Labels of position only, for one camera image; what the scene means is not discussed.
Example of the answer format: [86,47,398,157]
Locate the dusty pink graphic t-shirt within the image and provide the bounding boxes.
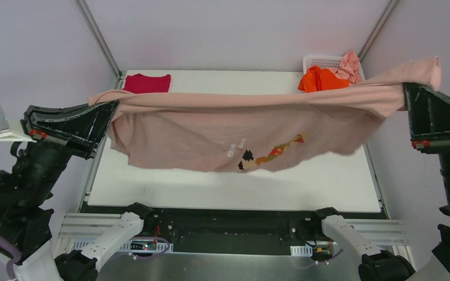
[88,56,441,173]

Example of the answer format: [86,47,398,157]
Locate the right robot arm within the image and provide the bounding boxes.
[308,83,450,280]

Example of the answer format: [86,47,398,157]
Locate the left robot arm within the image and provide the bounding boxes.
[0,101,155,280]

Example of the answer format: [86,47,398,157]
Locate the folded red t-shirt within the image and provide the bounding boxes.
[122,74,171,94]

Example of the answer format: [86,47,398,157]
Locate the light pink crumpled t-shirt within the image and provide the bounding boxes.
[334,50,363,85]

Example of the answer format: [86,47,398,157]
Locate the white plastic laundry basket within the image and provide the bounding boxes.
[302,51,366,81]

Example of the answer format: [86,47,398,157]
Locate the orange t-shirt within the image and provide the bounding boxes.
[298,66,350,92]

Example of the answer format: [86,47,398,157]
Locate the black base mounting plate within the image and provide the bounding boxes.
[136,208,333,256]

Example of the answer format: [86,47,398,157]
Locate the aluminium frame rail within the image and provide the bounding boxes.
[58,213,409,246]

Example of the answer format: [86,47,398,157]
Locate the left white cable duct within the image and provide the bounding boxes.
[72,239,173,253]

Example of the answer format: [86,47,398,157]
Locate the white cable duct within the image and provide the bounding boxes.
[290,245,313,257]
[72,239,173,253]

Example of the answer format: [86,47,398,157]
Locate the right white cable duct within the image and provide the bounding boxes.
[290,245,313,257]

